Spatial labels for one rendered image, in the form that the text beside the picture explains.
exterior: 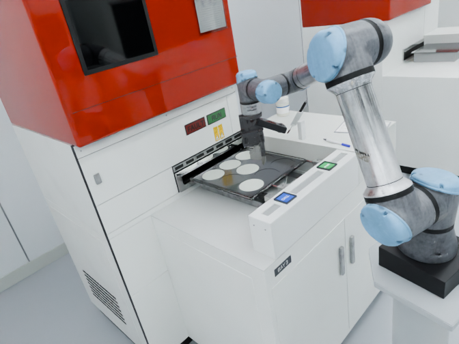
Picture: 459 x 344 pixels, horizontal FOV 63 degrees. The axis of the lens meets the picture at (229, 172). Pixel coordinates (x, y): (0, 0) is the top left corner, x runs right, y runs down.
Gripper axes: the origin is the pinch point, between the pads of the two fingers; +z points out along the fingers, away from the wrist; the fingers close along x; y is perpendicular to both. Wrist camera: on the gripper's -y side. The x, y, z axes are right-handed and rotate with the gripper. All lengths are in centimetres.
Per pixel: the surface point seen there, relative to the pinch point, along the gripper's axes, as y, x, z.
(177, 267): 44, 5, 41
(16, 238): 176, -88, 68
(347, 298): -27, 10, 69
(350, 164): -31.7, 4.5, 5.4
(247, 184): 8.2, -0.5, 9.3
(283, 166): -8.4, -11.9, 9.4
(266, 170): -0.8, -10.1, 9.4
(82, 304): 125, -47, 99
